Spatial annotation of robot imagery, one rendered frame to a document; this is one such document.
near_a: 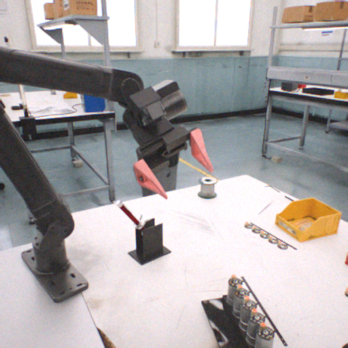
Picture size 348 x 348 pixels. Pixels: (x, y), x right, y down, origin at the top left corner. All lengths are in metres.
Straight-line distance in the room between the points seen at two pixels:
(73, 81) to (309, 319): 0.58
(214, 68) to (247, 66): 0.70
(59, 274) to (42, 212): 0.15
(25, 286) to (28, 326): 0.11
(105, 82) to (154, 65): 4.65
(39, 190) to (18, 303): 0.21
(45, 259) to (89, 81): 0.35
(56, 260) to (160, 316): 0.24
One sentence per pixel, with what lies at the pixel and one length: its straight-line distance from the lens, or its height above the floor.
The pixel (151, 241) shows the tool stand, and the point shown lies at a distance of 0.76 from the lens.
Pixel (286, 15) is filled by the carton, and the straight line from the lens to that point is 3.75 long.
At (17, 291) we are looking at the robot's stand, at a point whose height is 0.75.
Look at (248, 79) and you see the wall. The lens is 6.31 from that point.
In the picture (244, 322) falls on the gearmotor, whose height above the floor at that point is 0.79.
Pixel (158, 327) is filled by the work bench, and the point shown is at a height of 0.75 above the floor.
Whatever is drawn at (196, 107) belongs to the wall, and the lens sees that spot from 5.72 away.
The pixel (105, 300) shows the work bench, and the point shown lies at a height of 0.75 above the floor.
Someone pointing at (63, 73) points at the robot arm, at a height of 1.15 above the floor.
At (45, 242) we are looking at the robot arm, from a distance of 0.70.
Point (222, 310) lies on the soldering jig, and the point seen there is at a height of 0.76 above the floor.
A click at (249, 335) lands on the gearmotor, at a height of 0.78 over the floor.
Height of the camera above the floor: 1.20
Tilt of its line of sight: 21 degrees down
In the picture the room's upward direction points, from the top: straight up
